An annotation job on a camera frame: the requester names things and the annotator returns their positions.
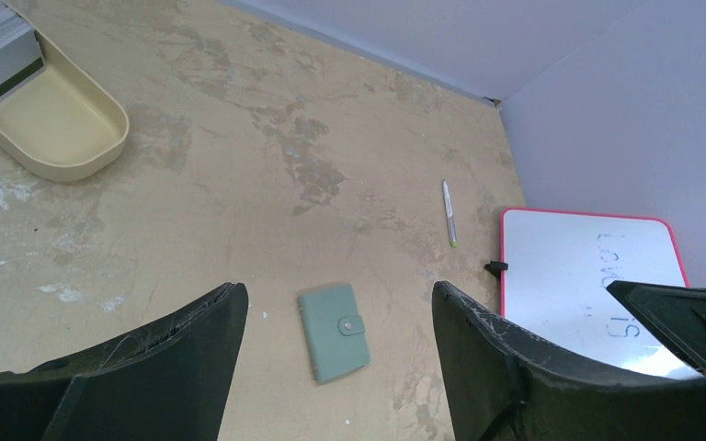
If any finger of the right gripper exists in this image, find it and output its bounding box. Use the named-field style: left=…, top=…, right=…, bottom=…
left=607, top=280, right=706, bottom=373

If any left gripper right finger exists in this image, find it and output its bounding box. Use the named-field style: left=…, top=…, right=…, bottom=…
left=432, top=281, right=706, bottom=440

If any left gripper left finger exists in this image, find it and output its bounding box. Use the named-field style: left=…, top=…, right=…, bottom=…
left=0, top=283, right=248, bottom=440

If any green card holder wallet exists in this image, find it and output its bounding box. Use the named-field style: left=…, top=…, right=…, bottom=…
left=298, top=284, right=370, bottom=384

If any small black clip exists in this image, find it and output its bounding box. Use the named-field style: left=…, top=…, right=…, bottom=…
left=484, top=260, right=509, bottom=280

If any pink framed whiteboard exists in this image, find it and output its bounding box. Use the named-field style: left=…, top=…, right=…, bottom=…
left=500, top=208, right=699, bottom=379

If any white marker pen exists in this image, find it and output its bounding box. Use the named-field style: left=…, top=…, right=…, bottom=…
left=442, top=179, right=459, bottom=247

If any beige oval tray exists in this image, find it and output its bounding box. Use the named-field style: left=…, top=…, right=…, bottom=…
left=0, top=32, right=130, bottom=182

